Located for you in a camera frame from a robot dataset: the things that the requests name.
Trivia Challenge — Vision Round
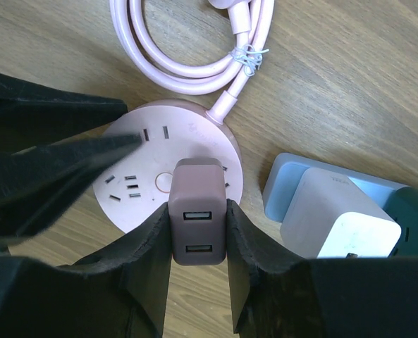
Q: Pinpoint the blue power strip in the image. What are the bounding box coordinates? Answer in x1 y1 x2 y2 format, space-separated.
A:
263 153 404 223

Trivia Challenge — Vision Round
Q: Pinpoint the dark green cube socket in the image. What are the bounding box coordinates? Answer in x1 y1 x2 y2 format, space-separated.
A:
384 187 418 256

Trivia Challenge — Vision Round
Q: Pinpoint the pink round power strip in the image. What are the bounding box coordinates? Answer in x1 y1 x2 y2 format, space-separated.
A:
93 99 244 233

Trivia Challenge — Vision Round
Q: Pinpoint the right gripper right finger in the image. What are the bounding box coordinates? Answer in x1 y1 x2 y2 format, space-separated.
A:
226 200 418 337

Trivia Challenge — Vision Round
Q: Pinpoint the white cube adapter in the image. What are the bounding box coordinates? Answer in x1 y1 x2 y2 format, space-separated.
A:
281 168 401 258

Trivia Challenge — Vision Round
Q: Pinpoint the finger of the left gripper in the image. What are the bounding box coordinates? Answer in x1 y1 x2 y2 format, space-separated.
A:
0 73 128 153
0 134 142 246

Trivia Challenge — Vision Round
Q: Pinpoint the pink cube adapter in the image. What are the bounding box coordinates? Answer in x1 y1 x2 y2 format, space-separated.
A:
168 158 227 265

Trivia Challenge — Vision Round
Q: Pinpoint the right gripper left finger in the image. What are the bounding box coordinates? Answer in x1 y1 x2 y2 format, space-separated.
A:
0 205 171 337

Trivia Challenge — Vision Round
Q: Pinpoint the pink coiled cord with plug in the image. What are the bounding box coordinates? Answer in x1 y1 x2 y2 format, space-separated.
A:
109 0 276 124

